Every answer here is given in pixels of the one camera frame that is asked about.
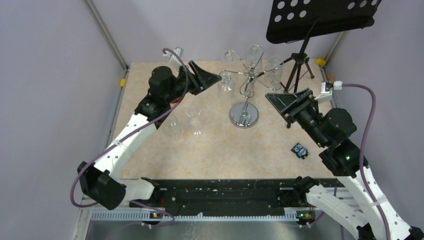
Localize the yellow corner clip left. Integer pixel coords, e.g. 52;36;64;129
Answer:
119;78;126;88

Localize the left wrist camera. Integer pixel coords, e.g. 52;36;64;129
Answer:
168;46;184;70

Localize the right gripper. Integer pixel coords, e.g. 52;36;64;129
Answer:
265;87;328;147

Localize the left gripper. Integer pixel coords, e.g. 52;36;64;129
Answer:
164;59;221;103

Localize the removed wine glass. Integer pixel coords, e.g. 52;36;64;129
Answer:
163;114;182;138
186;107;202;136

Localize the chrome wine glass rack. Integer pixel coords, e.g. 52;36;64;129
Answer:
219;51;276;129

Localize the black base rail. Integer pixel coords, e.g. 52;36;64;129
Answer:
143;178;313;217

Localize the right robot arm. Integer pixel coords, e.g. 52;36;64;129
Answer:
265;88;424;240

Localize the black music stand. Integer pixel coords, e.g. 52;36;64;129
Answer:
265;0;381;93

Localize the yellow corner clip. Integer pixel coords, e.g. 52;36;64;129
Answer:
119;78;126;88
315;58;327;68

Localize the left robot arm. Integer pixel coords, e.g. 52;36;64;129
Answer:
77;60;222;210

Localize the yellow corner clip right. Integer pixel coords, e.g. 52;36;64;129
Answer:
315;58;327;68

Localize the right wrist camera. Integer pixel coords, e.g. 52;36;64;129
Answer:
315;80;343;104

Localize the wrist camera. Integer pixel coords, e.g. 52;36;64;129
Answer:
315;80;343;104
168;46;184;70

